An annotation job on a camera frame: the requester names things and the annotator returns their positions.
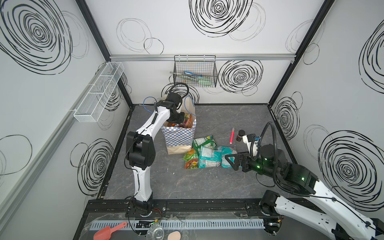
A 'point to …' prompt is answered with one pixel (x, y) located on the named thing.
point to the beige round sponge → (174, 235)
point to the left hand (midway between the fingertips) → (181, 119)
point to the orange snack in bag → (187, 122)
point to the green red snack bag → (191, 159)
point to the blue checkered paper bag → (179, 137)
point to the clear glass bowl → (156, 232)
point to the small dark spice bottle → (241, 133)
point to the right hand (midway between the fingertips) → (229, 156)
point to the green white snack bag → (208, 141)
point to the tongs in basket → (187, 74)
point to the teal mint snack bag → (224, 151)
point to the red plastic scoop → (104, 233)
